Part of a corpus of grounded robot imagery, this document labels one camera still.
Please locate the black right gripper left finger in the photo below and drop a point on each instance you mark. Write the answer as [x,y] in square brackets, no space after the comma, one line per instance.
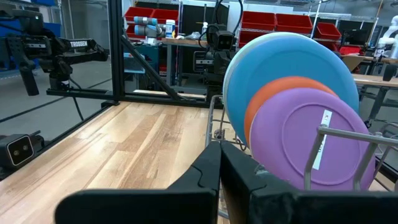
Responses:
[155,208]

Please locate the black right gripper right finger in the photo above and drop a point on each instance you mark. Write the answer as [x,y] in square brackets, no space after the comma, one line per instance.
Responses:
[280,208]

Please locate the large pale blue plate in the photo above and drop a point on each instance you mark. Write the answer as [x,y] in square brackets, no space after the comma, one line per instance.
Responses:
[224,79]

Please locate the orange plate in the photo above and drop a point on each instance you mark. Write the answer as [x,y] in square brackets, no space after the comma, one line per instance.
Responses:
[264,93]

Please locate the purple plate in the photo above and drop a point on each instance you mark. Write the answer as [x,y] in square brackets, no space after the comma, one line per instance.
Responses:
[280,140]

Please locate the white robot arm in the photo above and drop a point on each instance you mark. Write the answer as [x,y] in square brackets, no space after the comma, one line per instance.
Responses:
[387,40]

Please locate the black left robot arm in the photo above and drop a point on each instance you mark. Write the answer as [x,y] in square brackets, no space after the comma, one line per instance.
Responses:
[199,62]

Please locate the black background robot arm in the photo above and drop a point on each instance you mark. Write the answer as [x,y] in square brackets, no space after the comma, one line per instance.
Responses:
[93,49]

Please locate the red plastic storage bin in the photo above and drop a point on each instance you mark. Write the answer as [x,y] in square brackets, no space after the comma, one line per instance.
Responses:
[326,31]
[349,50]
[138,14]
[258,19]
[293,22]
[161,15]
[247,37]

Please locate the wooden workbench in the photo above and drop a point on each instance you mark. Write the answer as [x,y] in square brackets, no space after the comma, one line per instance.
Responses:
[183,41]

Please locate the white bottle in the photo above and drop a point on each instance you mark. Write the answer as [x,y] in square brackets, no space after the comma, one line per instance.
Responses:
[170,29]

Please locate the dark blue equipment cabinet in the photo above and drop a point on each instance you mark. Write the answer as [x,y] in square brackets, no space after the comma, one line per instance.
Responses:
[155,51]

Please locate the light blue device box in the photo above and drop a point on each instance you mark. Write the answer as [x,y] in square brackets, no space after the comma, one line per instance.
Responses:
[132,65]

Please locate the long wooden table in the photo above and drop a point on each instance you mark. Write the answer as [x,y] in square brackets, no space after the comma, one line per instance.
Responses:
[373,80]

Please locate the black cup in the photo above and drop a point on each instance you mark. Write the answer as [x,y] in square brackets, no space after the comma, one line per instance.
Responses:
[389,73]

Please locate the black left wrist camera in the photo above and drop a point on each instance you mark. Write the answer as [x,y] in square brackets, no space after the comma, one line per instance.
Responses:
[225,40]

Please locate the black aluminium rig frame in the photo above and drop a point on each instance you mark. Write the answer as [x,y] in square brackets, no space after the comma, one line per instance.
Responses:
[115,46]

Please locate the black table edge rail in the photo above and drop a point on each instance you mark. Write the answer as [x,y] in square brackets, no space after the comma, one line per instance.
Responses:
[388,169]
[77,127]

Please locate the black stereo camera box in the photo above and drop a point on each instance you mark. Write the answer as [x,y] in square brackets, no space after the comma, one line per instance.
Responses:
[18,152]

